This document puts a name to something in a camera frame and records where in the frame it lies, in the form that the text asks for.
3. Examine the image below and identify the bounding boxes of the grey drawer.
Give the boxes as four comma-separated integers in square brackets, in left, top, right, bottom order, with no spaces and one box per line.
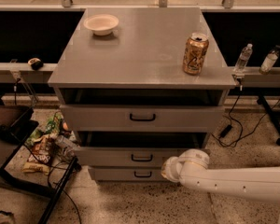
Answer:
[60,105,224,133]
[88,167,165,182]
[75,132,209,168]

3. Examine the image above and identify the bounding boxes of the grey metal rail ledge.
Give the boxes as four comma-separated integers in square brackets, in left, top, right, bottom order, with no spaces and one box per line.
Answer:
[0,63,57,83]

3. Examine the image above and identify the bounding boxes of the white paper bowl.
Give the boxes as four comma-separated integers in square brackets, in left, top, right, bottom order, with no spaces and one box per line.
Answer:
[83,14,119,35]

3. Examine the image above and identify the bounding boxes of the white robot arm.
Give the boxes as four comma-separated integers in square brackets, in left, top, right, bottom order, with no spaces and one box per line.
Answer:
[161,149,280,224]

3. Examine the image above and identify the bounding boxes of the grey top drawer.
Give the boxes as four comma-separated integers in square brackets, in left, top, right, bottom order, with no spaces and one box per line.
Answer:
[60,105,224,133]

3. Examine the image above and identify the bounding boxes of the black cart frame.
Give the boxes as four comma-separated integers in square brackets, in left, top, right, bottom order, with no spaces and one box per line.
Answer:
[0,95,77,224]

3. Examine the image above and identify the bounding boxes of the green snack bag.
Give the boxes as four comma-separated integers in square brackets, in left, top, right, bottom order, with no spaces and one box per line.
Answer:
[25,111,63,146]

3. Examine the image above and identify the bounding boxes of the chips snack bag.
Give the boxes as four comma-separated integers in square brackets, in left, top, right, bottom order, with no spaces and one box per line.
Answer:
[22,134,54,175]

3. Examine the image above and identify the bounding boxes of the black rolling stand leg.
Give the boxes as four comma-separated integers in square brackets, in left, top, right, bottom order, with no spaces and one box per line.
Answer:
[257,93,280,146]

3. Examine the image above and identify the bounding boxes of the grey bottom drawer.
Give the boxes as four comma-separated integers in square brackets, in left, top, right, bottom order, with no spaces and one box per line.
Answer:
[88,167,165,182]

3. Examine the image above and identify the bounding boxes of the black power cable with adapter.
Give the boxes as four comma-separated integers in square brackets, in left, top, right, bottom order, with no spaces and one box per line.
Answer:
[210,77,280,148]

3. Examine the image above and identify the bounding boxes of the gold soda can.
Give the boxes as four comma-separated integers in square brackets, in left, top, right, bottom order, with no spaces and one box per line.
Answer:
[183,33,209,76]

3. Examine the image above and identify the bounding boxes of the grey drawer cabinet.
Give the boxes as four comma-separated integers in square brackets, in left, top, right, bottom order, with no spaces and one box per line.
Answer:
[48,7,237,182]

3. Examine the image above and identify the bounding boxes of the crushed plastic bottle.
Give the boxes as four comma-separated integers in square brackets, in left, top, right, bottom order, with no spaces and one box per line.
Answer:
[55,135,77,161]

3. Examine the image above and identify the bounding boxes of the black cable left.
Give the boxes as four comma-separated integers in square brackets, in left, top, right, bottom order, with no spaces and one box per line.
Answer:
[13,77,22,105]

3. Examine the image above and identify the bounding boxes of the clear water bottle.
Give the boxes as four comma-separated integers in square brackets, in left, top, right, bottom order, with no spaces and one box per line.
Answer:
[233,43,253,73]

